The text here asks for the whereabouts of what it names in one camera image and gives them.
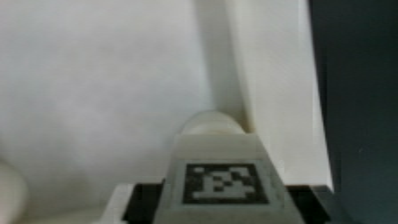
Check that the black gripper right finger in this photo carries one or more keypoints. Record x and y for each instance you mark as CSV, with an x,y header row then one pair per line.
x,y
318,204

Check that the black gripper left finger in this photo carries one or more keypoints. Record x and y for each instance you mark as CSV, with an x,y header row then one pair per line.
x,y
142,203

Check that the white table leg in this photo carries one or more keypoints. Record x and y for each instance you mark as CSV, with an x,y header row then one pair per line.
x,y
222,187

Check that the white square table top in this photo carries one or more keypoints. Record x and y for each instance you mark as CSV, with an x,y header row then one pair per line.
x,y
115,66

